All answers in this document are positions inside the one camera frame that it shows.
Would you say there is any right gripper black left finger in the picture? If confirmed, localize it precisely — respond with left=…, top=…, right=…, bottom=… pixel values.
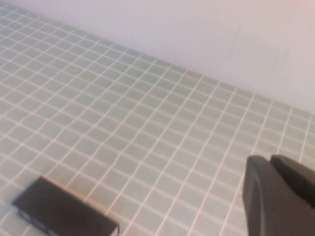
left=242, top=154, right=315, bottom=236

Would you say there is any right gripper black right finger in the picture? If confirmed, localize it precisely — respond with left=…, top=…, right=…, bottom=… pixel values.
left=270, top=154, right=315, bottom=207

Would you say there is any black rectangular glasses case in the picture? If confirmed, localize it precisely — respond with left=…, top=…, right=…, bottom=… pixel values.
left=12, top=176, right=121, bottom=236

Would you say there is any green white-checked tablecloth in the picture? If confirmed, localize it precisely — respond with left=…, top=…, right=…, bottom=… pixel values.
left=0, top=4, right=315, bottom=236

